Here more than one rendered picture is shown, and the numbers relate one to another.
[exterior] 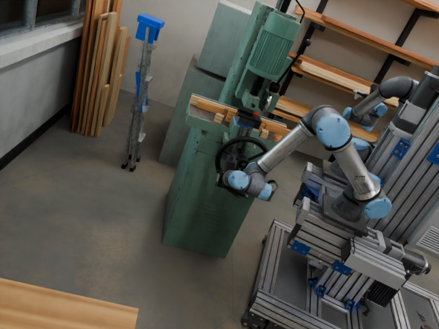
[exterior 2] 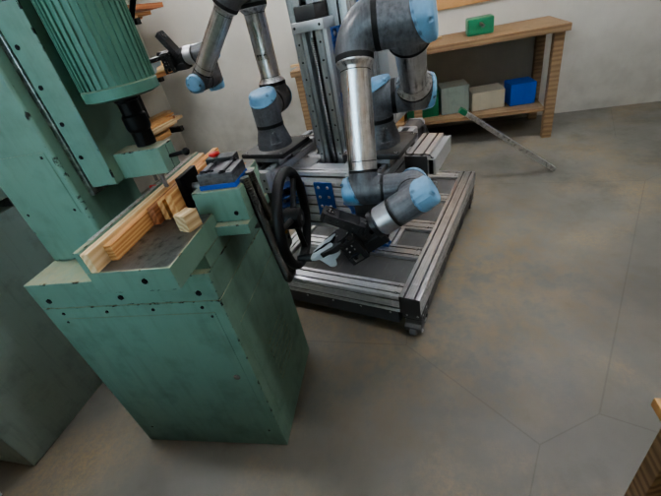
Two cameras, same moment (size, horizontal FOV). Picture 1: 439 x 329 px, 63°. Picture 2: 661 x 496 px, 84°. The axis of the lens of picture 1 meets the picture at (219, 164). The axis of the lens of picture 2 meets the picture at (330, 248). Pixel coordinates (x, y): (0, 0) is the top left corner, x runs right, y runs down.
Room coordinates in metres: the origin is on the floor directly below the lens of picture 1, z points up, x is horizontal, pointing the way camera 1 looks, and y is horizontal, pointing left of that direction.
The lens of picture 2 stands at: (1.16, 0.67, 1.29)
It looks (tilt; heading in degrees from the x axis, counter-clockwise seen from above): 33 degrees down; 299
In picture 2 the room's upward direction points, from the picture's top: 13 degrees counter-clockwise
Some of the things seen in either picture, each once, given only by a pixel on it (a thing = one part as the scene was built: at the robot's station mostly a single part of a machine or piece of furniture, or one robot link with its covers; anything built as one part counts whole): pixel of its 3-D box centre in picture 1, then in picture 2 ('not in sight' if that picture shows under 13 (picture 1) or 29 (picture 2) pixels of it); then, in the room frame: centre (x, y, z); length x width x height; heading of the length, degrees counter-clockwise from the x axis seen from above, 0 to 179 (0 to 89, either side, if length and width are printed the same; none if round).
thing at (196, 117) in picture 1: (238, 132); (208, 212); (1.90, -0.03, 0.87); 0.61 x 0.30 x 0.06; 104
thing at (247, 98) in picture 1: (250, 100); (149, 161); (2.03, -0.02, 1.03); 0.14 x 0.07 x 0.09; 14
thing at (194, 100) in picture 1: (239, 115); (159, 199); (2.03, 0.01, 0.92); 0.60 x 0.02 x 0.05; 104
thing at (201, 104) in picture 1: (247, 119); (176, 191); (2.02, -0.06, 0.92); 0.63 x 0.02 x 0.04; 104
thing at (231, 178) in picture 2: (248, 119); (222, 168); (1.82, -0.05, 0.99); 0.13 x 0.11 x 0.06; 104
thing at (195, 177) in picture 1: (210, 185); (206, 334); (2.13, 0.01, 0.35); 0.58 x 0.45 x 0.71; 14
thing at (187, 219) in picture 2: (219, 118); (188, 219); (1.84, 0.10, 0.92); 0.04 x 0.04 x 0.04; 83
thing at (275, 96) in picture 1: (268, 100); not in sight; (2.23, -0.13, 1.02); 0.09 x 0.07 x 0.12; 104
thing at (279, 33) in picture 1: (273, 46); (90, 24); (2.01, -0.03, 1.35); 0.18 x 0.18 x 0.31
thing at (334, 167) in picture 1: (344, 166); (272, 134); (2.07, -0.70, 0.87); 0.15 x 0.15 x 0.10
